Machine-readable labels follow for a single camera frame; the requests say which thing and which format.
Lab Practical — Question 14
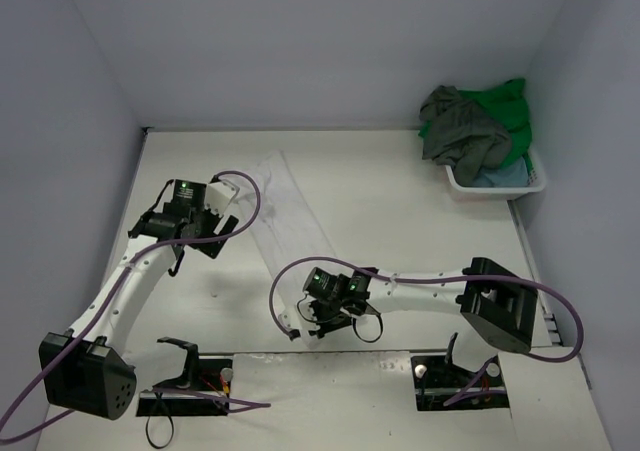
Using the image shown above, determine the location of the white t shirt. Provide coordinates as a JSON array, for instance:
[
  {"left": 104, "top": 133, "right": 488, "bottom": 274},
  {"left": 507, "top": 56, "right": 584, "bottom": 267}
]
[{"left": 233, "top": 151, "right": 358, "bottom": 352}]

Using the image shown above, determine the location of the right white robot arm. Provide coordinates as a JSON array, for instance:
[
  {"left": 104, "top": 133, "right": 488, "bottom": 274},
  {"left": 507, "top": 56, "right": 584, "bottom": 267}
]
[{"left": 296, "top": 257, "right": 538, "bottom": 383}]

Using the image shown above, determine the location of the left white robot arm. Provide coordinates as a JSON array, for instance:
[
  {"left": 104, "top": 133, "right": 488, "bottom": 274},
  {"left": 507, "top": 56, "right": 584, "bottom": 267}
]
[{"left": 39, "top": 179, "right": 239, "bottom": 420}]

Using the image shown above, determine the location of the grey t shirt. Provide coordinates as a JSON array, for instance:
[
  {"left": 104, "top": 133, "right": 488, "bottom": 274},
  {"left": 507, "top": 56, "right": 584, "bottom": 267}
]
[{"left": 419, "top": 86, "right": 513, "bottom": 187}]

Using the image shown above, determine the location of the light blue t shirt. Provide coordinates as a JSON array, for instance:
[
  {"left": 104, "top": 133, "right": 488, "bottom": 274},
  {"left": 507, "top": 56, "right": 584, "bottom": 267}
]
[{"left": 472, "top": 157, "right": 529, "bottom": 188}]

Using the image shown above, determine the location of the white laundry basket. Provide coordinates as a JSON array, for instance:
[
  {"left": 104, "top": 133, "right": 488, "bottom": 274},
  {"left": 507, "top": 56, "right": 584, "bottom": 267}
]
[{"left": 444, "top": 146, "right": 547, "bottom": 201}]

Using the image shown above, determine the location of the green t shirt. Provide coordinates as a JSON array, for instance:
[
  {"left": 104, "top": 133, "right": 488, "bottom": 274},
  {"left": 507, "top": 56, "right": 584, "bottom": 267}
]
[{"left": 418, "top": 77, "right": 533, "bottom": 169}]

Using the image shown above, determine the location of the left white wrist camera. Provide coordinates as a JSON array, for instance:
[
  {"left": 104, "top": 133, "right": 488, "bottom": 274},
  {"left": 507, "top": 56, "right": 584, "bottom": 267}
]
[{"left": 204, "top": 180, "right": 240, "bottom": 217}]

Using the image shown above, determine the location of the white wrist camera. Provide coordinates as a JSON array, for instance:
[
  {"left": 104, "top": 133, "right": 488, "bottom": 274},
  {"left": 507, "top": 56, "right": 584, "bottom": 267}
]
[
  {"left": 204, "top": 180, "right": 240, "bottom": 217},
  {"left": 277, "top": 305, "right": 318, "bottom": 346}
]

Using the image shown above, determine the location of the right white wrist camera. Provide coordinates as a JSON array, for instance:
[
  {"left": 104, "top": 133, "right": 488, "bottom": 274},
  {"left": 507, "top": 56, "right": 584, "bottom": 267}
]
[{"left": 277, "top": 305, "right": 318, "bottom": 346}]

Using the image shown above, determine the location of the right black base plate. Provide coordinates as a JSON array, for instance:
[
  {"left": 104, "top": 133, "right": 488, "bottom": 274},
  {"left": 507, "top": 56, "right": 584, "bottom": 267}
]
[{"left": 410, "top": 354, "right": 510, "bottom": 412}]

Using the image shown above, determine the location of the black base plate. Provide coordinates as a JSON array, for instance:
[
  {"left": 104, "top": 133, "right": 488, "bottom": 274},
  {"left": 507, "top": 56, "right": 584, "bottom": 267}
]
[
  {"left": 135, "top": 356, "right": 233, "bottom": 417},
  {"left": 410, "top": 354, "right": 510, "bottom": 412}
]

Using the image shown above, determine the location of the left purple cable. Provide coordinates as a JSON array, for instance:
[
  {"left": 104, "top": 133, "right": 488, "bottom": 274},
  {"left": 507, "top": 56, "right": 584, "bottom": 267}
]
[{"left": 0, "top": 170, "right": 272, "bottom": 442}]

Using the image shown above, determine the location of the purple cable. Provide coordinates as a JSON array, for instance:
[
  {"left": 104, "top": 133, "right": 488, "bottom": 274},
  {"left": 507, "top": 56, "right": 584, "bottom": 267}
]
[
  {"left": 269, "top": 255, "right": 584, "bottom": 407},
  {"left": 0, "top": 170, "right": 272, "bottom": 442}
]

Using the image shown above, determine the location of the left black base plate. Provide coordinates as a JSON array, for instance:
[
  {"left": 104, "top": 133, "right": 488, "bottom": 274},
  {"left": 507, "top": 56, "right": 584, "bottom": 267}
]
[{"left": 135, "top": 356, "right": 233, "bottom": 417}]

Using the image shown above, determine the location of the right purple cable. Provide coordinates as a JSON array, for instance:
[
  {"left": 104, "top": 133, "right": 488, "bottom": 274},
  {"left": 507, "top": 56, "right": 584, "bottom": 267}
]
[{"left": 269, "top": 255, "right": 584, "bottom": 407}]

